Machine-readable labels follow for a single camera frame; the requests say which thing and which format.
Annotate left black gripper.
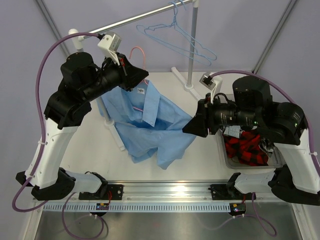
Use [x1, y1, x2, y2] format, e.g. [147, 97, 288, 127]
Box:
[81, 51, 148, 102]

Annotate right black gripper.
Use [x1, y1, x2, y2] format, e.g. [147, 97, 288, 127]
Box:
[182, 92, 261, 138]

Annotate pink wire hanger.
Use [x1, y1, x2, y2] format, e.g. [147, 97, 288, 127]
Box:
[129, 46, 150, 112]

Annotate light blue shirt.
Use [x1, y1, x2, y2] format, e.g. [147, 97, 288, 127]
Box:
[102, 80, 196, 170]

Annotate red black plaid shirt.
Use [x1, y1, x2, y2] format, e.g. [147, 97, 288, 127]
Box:
[223, 131, 269, 167]

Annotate blue wire hanger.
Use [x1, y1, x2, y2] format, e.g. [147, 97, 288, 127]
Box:
[136, 0, 217, 67]
[136, 0, 218, 67]

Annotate black white plaid shirt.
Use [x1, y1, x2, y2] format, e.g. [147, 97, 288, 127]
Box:
[223, 124, 275, 157]

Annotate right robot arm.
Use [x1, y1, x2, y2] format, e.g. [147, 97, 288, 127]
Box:
[182, 74, 320, 206]

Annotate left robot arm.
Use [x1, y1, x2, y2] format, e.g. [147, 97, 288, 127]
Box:
[15, 52, 149, 201]

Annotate white silver clothes rack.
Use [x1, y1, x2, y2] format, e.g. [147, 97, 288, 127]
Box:
[71, 0, 217, 151]

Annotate clear plastic bin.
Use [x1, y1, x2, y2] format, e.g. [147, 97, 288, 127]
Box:
[218, 125, 285, 170]

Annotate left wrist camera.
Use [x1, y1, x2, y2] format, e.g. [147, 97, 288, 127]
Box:
[97, 31, 122, 66]

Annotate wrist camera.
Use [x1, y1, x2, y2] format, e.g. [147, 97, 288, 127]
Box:
[199, 72, 223, 103]
[97, 31, 122, 66]

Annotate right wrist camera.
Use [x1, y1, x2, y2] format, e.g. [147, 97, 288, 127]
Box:
[199, 72, 223, 103]

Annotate light blue cable duct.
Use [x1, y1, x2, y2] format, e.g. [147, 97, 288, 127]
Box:
[43, 202, 231, 213]

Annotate aluminium mounting rail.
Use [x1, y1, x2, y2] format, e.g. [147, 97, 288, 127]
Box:
[32, 180, 305, 204]

